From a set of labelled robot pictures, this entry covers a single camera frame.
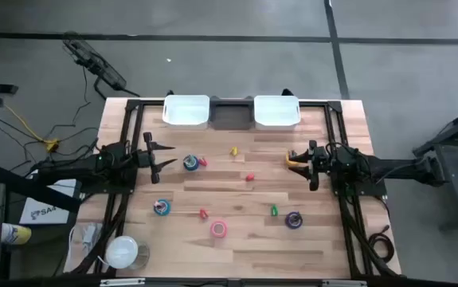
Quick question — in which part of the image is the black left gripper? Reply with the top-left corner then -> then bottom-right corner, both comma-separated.
136,132 -> 178,185

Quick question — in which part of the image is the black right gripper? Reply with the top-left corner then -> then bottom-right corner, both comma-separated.
288,139 -> 331,192

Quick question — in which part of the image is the dark blue tape roll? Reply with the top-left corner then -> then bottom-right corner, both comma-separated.
182,154 -> 201,172

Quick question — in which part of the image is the teal tape roll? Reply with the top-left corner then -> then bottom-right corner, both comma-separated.
152,199 -> 171,217

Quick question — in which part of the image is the purple tape roll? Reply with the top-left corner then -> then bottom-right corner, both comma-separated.
284,210 -> 303,230

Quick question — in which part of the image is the pink tape roll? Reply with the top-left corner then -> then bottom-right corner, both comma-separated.
209,220 -> 229,239

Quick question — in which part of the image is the white plastic bin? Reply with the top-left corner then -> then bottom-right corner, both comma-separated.
162,94 -> 211,131
253,94 -> 302,132

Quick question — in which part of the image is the grey translucent plastic bin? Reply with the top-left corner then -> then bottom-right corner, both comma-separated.
209,95 -> 255,132

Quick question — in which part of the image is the white cardboard box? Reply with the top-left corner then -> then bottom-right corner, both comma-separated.
18,178 -> 82,226

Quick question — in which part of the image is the black diagonal support beam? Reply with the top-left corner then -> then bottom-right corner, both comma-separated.
0,164 -> 83,213

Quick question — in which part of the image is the black side table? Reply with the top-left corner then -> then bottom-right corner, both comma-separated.
411,101 -> 458,231

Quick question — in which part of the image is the yellow white spray can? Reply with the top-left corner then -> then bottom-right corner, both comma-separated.
0,222 -> 33,246

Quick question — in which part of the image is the black aluminium table frame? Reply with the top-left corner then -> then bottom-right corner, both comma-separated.
69,98 -> 403,280

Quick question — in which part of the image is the black coiled cable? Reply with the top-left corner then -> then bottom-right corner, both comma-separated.
367,225 -> 396,264

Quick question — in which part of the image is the black floor cable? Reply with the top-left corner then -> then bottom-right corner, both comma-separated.
47,66 -> 92,139

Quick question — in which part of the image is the white power adapter with cable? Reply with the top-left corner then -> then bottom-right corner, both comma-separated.
68,222 -> 104,272

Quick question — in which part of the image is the yellow cable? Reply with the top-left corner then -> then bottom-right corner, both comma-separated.
0,82 -> 61,153

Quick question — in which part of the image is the silver metal bracket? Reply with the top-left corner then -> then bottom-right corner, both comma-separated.
322,279 -> 368,287
100,277 -> 146,287

